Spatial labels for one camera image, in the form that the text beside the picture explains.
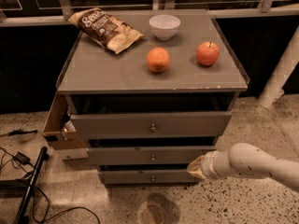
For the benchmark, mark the metal window railing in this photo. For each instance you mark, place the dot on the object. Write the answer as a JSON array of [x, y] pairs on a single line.
[[34, 12]]

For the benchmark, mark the black pole on floor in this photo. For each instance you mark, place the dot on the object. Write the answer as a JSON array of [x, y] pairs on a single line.
[[30, 185]]

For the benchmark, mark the white bowl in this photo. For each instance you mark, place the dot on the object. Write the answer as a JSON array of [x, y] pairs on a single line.
[[164, 27]]

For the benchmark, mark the black power adapter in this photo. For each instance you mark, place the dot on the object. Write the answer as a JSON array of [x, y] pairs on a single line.
[[21, 158]]

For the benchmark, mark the brown chips bag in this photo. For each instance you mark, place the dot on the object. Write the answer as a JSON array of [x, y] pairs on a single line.
[[106, 30]]

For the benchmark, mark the grey bottom drawer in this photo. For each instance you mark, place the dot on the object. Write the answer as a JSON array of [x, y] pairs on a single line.
[[151, 177]]

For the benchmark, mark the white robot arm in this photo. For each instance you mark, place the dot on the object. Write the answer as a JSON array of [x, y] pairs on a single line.
[[244, 160]]

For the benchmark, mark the grey top drawer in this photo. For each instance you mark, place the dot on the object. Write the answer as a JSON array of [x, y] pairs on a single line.
[[150, 125]]

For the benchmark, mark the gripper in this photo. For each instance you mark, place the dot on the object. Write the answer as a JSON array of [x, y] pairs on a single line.
[[208, 165]]

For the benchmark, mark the grey drawer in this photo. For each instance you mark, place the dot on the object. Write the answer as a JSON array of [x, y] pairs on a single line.
[[145, 155], [150, 125], [151, 177]]

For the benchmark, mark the orange fruit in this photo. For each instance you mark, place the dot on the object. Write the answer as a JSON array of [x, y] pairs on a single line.
[[158, 60]]

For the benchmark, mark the grey drawer cabinet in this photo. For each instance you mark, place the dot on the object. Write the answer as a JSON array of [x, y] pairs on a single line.
[[98, 81]]

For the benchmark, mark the red apple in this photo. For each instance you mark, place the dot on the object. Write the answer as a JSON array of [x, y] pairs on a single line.
[[207, 53]]

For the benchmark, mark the cardboard box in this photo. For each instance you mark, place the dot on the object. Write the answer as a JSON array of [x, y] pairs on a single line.
[[60, 133]]

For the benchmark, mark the black plug on floor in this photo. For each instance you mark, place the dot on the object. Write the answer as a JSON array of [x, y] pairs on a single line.
[[17, 132]]

